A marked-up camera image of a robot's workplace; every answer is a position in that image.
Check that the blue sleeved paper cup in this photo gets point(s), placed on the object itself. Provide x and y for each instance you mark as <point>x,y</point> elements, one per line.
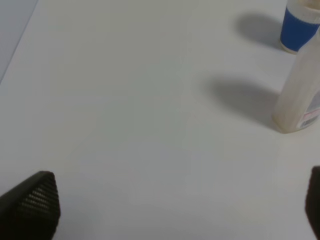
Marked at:
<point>301,22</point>

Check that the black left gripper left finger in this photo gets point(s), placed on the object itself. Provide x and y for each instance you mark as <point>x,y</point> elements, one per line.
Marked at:
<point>31,210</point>

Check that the clear plastic drink bottle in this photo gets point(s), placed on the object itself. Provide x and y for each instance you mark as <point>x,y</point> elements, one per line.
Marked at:
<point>298,105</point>

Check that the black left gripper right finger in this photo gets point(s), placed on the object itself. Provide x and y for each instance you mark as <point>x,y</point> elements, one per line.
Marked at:
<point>312,202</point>

